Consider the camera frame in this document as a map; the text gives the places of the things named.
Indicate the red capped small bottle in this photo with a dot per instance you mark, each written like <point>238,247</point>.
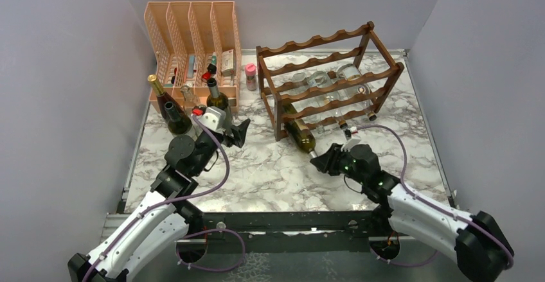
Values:
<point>210,67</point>

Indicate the red wine bottle gold cap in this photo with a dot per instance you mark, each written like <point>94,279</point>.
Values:
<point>162,96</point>

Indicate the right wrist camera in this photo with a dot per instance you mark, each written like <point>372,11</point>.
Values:
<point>352,138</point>

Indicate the green wine bottle brown label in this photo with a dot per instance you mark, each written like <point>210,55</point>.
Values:
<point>218,99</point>

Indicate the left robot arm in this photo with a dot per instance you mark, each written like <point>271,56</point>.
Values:
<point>165,214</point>

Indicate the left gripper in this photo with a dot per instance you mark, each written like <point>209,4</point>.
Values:
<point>239,132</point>

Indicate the pink capped jar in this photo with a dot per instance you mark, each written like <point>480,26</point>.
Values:
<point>251,76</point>

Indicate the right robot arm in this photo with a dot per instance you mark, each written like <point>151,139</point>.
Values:
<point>475,242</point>

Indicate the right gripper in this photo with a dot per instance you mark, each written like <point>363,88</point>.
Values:
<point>327,162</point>

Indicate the small white box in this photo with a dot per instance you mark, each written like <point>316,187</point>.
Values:
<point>229,64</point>

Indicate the clear bottle with cork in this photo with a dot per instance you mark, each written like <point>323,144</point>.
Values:
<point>350,72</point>

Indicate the black mounting rail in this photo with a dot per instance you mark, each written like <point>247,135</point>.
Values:
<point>288,232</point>

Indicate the orange plastic file organizer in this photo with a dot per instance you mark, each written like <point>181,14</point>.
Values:
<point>183,34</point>

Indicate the dark bottle white label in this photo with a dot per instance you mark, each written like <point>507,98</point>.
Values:
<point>178,122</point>

